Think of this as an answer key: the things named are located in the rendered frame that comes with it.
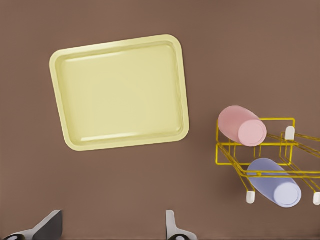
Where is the lavender cup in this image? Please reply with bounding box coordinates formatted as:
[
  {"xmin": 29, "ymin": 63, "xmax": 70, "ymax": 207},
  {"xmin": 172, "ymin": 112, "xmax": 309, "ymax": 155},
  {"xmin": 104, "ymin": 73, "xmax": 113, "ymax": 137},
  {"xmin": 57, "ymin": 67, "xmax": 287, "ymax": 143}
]
[{"xmin": 246, "ymin": 158, "xmax": 303, "ymax": 208}]

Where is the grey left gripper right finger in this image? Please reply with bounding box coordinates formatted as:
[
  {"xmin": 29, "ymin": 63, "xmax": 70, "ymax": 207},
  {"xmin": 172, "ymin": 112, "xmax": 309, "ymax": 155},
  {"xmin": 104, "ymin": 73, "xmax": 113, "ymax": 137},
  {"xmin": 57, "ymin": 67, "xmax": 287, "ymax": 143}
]
[{"xmin": 165, "ymin": 210, "xmax": 198, "ymax": 240}]

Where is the pale yellow tray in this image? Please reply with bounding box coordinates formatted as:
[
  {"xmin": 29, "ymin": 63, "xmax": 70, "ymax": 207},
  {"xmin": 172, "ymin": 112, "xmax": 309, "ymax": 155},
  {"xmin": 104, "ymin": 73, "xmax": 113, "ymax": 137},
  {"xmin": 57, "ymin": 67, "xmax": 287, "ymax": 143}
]
[{"xmin": 48, "ymin": 34, "xmax": 191, "ymax": 152}]

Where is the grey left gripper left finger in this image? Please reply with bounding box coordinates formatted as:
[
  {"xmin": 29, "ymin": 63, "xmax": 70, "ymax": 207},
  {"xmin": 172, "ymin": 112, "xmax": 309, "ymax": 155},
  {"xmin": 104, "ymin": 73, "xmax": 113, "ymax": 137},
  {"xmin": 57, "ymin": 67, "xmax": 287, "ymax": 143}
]
[{"xmin": 0, "ymin": 209, "xmax": 64, "ymax": 240}]

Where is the yellow wire dish rack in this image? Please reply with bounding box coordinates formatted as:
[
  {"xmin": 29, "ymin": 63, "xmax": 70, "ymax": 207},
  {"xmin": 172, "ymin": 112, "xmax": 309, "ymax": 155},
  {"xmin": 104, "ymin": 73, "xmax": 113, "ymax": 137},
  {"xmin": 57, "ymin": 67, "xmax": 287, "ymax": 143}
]
[{"xmin": 215, "ymin": 117, "xmax": 320, "ymax": 206}]

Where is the pink cup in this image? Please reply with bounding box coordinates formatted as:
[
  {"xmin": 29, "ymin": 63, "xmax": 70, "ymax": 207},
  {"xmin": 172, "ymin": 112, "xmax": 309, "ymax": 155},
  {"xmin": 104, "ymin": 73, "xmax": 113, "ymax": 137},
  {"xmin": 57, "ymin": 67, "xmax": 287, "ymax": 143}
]
[{"xmin": 217, "ymin": 105, "xmax": 268, "ymax": 148}]

